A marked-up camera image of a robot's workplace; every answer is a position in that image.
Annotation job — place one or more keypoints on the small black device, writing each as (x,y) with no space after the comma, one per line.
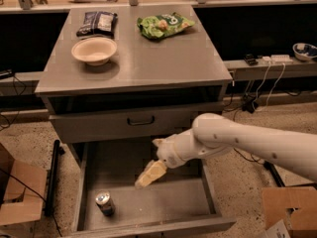
(250,59)

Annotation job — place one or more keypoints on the black bar on floor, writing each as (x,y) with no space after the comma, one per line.
(57,151)

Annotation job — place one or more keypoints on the black stand leg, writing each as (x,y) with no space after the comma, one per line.
(274,173)

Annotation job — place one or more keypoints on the redbull can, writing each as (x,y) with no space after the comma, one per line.
(105,203)

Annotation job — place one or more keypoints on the black drawer handle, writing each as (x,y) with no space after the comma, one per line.
(141,122)

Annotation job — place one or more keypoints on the dark snack bag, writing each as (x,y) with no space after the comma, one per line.
(98,23)

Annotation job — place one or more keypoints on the grey drawer cabinet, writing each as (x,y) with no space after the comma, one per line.
(184,69)

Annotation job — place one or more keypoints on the right cardboard box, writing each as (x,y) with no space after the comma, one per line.
(295,206)

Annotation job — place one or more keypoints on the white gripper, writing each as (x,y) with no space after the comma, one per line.
(168,152)

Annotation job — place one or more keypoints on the blue white bowl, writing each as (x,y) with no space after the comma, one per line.
(304,52)

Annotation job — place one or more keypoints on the green chip bag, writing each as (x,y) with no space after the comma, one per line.
(162,26)

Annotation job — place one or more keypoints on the white power strip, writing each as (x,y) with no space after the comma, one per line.
(278,58)

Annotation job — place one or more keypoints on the cardboard box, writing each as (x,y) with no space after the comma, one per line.
(295,206)
(22,188)

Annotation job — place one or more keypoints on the open grey middle drawer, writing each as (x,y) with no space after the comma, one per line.
(180,204)

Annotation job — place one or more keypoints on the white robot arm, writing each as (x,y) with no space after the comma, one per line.
(212,135)

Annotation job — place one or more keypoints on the left cardboard box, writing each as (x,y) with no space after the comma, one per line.
(22,188)

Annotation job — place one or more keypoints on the beige paper bowl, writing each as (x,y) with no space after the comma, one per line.
(94,51)

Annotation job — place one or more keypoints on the closed grey top drawer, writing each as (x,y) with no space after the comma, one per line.
(109,125)

